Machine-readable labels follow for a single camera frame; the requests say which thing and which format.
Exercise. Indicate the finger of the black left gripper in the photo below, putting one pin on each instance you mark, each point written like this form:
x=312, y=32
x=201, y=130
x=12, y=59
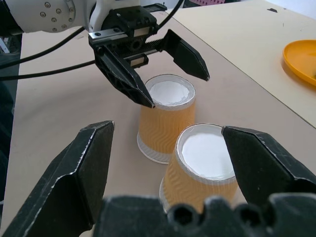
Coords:
x=187, y=56
x=121, y=79

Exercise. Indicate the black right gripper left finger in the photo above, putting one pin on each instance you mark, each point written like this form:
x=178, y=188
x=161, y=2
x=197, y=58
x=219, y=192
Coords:
x=61, y=192

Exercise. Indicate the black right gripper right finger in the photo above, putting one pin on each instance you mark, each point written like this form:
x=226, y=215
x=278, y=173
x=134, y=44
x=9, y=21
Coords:
x=266, y=170

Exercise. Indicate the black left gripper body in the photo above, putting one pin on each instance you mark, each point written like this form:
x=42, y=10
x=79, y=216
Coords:
x=128, y=24

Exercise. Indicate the orange ribbed paper cup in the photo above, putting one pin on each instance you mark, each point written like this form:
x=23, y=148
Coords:
x=182, y=182
x=163, y=128

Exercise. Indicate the small black object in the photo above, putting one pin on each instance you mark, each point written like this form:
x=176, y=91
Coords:
x=272, y=10

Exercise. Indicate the yellow plastic plate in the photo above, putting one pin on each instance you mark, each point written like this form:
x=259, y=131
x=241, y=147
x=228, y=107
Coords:
x=300, y=58

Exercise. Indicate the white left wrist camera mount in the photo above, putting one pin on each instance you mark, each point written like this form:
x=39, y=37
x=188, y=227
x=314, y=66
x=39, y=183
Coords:
x=97, y=17

